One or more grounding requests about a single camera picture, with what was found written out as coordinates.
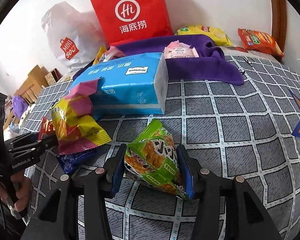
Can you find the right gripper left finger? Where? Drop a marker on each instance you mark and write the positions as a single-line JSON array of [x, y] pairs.
[[116, 170]]

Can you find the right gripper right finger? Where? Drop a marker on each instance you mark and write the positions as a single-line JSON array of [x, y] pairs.
[[189, 169]]

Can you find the green snack bag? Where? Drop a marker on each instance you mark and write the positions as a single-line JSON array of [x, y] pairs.
[[152, 160]]

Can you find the pink red snack bag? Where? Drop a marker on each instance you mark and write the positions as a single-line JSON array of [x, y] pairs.
[[111, 54]]

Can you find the white pink strawberry snack packet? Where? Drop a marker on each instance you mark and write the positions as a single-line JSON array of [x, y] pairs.
[[180, 52]]

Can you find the yellow triangular snack packet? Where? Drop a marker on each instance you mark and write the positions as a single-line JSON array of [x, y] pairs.
[[99, 55]]

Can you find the person's left hand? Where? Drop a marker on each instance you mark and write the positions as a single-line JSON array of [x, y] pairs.
[[24, 192]]

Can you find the blue snack packet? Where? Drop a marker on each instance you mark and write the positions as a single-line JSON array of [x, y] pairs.
[[70, 162]]

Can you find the red small snack packet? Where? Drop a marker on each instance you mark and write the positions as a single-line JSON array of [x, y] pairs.
[[46, 128]]

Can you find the purple plush toy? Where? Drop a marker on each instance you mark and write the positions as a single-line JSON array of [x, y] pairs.
[[19, 106]]

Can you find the pink yellow snack bag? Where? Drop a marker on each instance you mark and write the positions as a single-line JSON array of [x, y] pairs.
[[76, 129]]

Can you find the blue tissue pack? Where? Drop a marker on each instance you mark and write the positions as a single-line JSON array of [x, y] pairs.
[[130, 85]]

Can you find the brown decorated box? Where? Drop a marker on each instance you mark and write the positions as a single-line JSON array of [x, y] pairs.
[[53, 77]]

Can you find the purple towel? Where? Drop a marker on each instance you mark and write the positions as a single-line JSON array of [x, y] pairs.
[[210, 65]]

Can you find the pink small snack packet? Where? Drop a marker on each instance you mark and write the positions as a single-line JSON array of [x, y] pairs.
[[177, 44]]

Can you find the yellow chips bag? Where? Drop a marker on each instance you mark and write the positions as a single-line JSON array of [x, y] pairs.
[[217, 35]]

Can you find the white Miniso plastic bag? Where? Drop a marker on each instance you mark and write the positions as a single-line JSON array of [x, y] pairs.
[[73, 37]]

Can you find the orange chips bag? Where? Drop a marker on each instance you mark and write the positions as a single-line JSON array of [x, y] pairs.
[[259, 41]]

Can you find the red Haidilao paper bag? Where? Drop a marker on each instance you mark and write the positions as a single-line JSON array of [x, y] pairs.
[[125, 21]]

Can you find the brown wooden door frame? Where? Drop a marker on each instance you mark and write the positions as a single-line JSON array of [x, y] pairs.
[[279, 22]]

